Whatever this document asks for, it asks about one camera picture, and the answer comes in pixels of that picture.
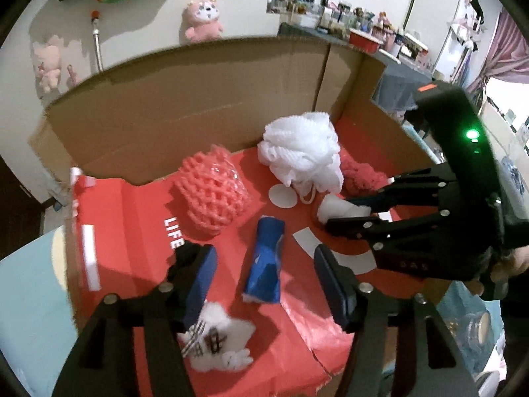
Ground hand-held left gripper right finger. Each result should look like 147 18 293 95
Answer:
313 244 488 397

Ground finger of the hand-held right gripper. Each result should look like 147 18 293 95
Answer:
326 208 452 245
350 166 457 212

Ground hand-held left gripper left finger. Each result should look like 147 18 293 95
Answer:
52 241 219 397

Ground red plush towel toy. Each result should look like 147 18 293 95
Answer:
339 151 389 197

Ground white foam piece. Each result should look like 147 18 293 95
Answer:
316 196 373 226

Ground blue sponge roll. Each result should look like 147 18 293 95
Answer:
241 215 287 304

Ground cardboard box red lining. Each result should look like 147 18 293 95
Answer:
28 35 439 397

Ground person's right hand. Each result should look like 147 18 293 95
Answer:
492 246 529 283

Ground coral foam mesh net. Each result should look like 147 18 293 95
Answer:
173 145 252 238

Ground desk with dark cloth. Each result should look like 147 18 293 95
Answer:
277 22 434 112

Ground white mesh bath pouf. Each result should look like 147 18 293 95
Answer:
257 111 345 205

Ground pink curtain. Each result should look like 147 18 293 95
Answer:
465 10 529 100

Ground small glass jar gold pieces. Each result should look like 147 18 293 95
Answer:
448 310 503 375

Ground white refrigerator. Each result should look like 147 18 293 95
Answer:
407 0 466 83

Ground red plastic container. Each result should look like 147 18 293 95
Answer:
349 29 382 54

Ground blue moon print blanket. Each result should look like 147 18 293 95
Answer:
0 227 509 397

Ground cluttered counter with bottles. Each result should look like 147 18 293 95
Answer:
289 0 430 67

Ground pink plush toy white face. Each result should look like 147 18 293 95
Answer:
182 0 224 43

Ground metal tube red cap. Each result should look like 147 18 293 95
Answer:
91 10 105 71

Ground pale pink plush toy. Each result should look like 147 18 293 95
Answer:
32 41 79 94

